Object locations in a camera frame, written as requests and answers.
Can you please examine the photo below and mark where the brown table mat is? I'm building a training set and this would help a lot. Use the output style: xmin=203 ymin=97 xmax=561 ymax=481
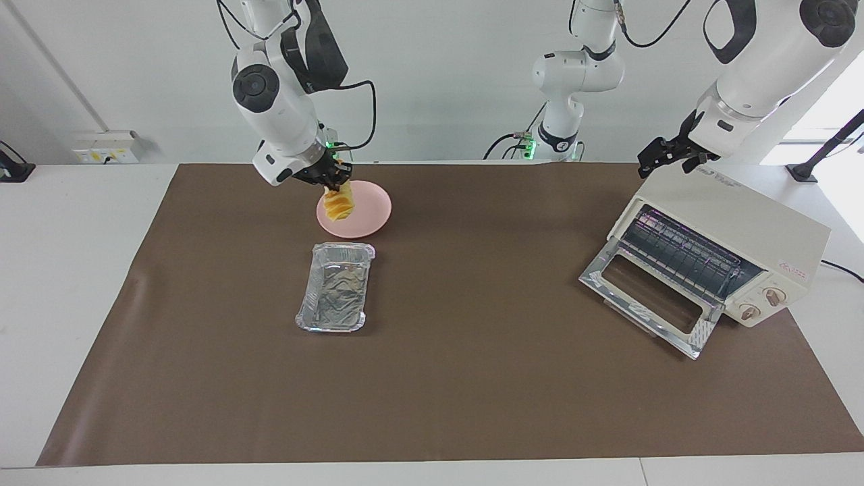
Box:
xmin=37 ymin=162 xmax=864 ymax=466

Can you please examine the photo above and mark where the short black stand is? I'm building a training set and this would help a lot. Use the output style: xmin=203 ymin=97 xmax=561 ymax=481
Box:
xmin=0 ymin=140 xmax=36 ymax=183

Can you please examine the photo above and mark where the white power strip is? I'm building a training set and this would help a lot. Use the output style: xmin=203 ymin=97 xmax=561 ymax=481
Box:
xmin=71 ymin=132 xmax=142 ymax=165

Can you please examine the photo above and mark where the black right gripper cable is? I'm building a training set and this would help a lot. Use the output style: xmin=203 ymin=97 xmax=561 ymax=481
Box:
xmin=334 ymin=80 xmax=377 ymax=153

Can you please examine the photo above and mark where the glass oven door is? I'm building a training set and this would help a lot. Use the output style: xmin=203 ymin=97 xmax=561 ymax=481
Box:
xmin=578 ymin=246 xmax=726 ymax=360

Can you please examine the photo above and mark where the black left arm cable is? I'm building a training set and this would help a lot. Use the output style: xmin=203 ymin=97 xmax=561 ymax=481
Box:
xmin=616 ymin=0 xmax=696 ymax=49

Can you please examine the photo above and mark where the pink round plate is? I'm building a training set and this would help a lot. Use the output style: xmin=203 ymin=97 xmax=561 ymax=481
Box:
xmin=316 ymin=180 xmax=393 ymax=239

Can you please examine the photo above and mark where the black oven power cord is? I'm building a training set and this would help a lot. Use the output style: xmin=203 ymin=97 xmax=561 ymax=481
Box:
xmin=820 ymin=259 xmax=864 ymax=284

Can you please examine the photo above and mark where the metal oven wire rack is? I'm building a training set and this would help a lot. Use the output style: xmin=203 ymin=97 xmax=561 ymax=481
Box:
xmin=620 ymin=206 xmax=763 ymax=308

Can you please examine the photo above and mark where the cream toaster oven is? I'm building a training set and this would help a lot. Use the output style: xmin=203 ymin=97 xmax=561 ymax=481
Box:
xmin=607 ymin=154 xmax=832 ymax=329

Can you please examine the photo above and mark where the black arm base cable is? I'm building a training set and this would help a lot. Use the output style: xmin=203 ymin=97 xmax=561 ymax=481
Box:
xmin=483 ymin=101 xmax=547 ymax=161

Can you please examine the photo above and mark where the yellow sliced bread loaf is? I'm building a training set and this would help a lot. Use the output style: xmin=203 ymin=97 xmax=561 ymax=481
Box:
xmin=321 ymin=181 xmax=354 ymax=222

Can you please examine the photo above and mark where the aluminium foil tray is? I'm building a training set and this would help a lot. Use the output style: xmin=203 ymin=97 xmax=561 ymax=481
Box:
xmin=295 ymin=242 xmax=376 ymax=333

